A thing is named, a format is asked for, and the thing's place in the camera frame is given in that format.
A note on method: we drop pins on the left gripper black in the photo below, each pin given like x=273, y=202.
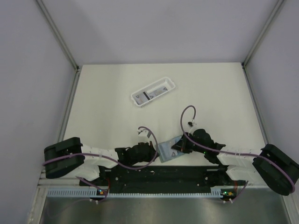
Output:
x=152, y=153

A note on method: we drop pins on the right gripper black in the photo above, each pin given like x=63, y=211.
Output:
x=181, y=145

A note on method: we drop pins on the green card holder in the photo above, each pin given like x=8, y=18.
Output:
x=169, y=144

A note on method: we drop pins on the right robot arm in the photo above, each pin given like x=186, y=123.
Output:
x=269, y=165

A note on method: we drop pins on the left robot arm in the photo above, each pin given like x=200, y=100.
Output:
x=73, y=158

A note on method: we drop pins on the card in basket left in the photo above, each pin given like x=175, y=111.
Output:
x=141, y=98

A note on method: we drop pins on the card in basket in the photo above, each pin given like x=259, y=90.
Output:
x=141, y=98
x=158, y=92

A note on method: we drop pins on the card in basket right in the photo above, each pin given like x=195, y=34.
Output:
x=158, y=92

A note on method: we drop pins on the white plastic basket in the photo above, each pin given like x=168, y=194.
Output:
x=165, y=81

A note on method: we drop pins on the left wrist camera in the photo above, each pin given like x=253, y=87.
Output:
x=143, y=134

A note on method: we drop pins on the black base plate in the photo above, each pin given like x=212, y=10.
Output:
x=164, y=179

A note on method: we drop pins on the white cable duct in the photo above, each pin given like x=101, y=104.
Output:
x=94, y=193

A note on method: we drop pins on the right aluminium frame post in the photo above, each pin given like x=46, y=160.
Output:
x=262, y=34

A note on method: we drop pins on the aluminium frame post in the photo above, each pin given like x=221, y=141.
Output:
x=262, y=34
x=57, y=34

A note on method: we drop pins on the left aluminium frame post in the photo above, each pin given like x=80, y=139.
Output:
x=57, y=34

